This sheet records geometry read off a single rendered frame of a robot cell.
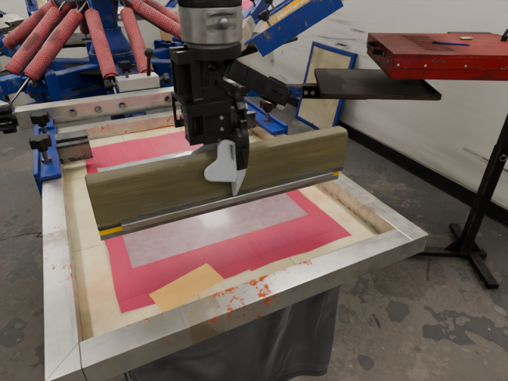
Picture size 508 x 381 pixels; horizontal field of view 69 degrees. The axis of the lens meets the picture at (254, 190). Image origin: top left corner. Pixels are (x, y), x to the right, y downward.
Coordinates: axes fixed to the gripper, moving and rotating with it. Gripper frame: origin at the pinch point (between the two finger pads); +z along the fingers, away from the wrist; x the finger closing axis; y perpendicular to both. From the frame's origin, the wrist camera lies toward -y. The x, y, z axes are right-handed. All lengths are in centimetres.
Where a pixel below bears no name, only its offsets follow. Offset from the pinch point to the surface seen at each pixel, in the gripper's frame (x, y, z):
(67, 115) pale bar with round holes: -67, 22, 8
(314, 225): 0.5, -16.1, 13.9
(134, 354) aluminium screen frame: 14.8, 19.7, 11.6
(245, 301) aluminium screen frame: 14.2, 4.6, 10.4
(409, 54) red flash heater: -52, -90, -1
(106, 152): -50, 15, 14
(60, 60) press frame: -139, 21, 8
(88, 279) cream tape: -3.6, 23.7, 13.9
